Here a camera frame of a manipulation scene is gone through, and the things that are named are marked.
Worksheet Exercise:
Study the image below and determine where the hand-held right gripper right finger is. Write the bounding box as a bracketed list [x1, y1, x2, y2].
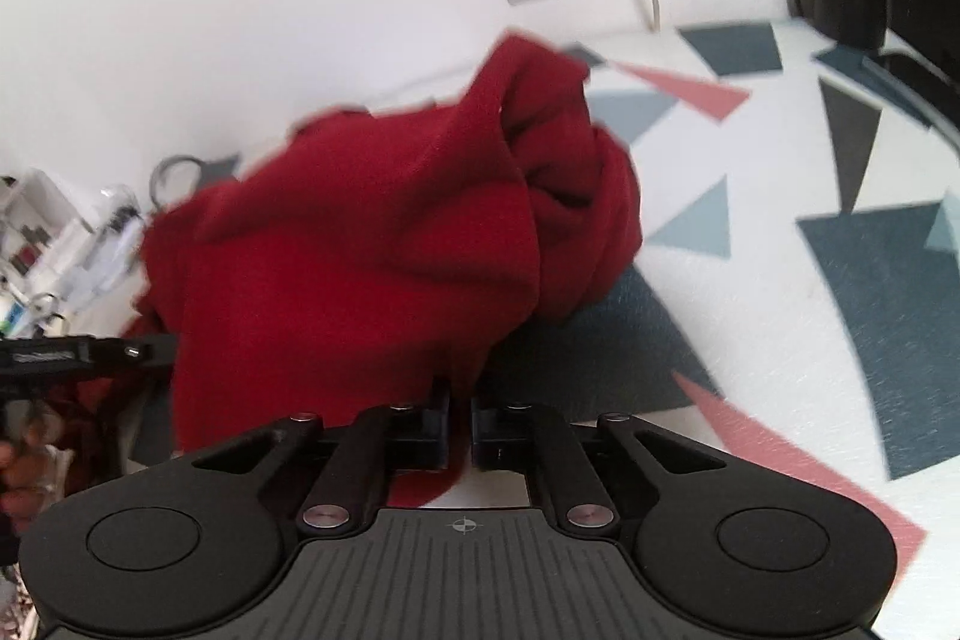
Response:
[470, 394, 727, 536]

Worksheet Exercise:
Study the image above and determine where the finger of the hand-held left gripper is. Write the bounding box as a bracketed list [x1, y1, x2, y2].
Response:
[84, 332, 181, 380]

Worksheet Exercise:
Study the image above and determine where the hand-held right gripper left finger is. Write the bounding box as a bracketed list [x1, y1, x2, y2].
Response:
[191, 377, 452, 536]

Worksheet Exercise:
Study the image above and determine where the red fleece garment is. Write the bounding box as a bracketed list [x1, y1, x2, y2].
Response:
[41, 29, 644, 510]

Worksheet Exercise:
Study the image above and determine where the person's left hand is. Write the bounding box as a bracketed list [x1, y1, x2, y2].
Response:
[0, 415, 72, 536]

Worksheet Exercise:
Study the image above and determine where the cluster of cosmetic bottles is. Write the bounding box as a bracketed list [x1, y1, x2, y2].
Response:
[0, 167, 147, 341]

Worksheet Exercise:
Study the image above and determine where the geometric patterned tablecloth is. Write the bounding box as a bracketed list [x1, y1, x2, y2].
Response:
[120, 17, 960, 581]

